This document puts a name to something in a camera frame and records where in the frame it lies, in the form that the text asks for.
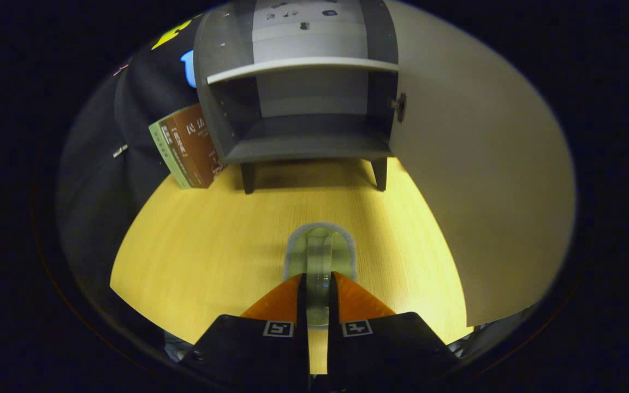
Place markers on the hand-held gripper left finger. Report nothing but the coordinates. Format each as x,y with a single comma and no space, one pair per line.
302,305

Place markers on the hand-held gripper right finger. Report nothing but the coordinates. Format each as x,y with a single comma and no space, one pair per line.
332,311

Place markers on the clear glass cup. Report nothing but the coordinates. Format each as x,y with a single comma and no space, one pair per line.
319,256

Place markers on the beige cabinet door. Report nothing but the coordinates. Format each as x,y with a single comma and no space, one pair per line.
484,191

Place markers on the grey cabinet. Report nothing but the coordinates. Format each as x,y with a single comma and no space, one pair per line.
303,147

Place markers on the metal door hinge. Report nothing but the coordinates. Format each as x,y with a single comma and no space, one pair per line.
399,106

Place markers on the silver clip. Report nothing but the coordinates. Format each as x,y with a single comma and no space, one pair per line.
120,150

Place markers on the black backdrop cloth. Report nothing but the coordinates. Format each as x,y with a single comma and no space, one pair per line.
129,109

